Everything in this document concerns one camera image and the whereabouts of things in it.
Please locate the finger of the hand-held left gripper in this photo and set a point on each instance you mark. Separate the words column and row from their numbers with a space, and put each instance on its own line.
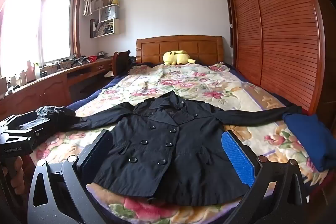
column 21, row 117
column 39, row 128

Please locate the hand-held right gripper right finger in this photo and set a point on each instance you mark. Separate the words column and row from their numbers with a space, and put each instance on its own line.
column 236, row 155

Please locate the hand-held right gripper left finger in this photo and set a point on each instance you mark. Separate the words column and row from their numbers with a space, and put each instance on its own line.
column 99, row 145

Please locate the black double-breasted coat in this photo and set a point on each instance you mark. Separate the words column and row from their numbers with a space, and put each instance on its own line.
column 162, row 155

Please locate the person's left hand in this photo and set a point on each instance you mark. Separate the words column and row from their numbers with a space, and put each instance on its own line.
column 18, row 167

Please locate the black crinkled folded garment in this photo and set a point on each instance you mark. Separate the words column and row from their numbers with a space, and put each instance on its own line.
column 57, row 115

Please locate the wooden desk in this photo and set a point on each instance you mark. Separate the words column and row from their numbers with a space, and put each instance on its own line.
column 39, row 90

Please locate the white plastic bottle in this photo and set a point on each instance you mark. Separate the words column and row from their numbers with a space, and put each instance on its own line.
column 37, row 71

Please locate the blue folded cloth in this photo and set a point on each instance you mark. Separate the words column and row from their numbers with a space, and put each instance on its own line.
column 307, row 140

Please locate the black device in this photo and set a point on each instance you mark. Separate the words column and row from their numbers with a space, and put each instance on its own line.
column 78, row 60

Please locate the red basket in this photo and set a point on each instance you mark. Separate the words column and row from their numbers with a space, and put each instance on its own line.
column 92, row 59

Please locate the wooden chair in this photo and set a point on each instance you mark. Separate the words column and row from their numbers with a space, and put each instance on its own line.
column 120, row 61

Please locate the floral blanket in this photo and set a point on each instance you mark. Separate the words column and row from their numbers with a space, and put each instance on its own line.
column 183, row 82

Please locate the grey metal bowl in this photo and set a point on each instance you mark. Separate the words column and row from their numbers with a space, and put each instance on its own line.
column 103, row 55

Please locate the window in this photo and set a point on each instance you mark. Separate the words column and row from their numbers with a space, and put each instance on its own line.
column 39, row 24

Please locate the yellow plush toy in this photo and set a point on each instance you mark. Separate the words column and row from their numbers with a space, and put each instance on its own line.
column 176, row 57

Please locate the stack of books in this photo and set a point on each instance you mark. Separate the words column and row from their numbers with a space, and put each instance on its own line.
column 103, row 28

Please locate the wooden bed headboard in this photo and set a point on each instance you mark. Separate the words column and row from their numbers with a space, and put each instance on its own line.
column 183, row 48

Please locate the white paper bag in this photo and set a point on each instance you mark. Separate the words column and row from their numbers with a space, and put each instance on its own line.
column 109, row 14

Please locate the wooden louvred wardrobe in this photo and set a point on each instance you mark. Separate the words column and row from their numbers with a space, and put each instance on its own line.
column 275, row 29

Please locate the cardboard box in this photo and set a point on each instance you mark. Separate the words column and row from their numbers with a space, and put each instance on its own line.
column 103, row 2

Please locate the white wall shelf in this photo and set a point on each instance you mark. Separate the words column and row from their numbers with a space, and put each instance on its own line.
column 117, row 26

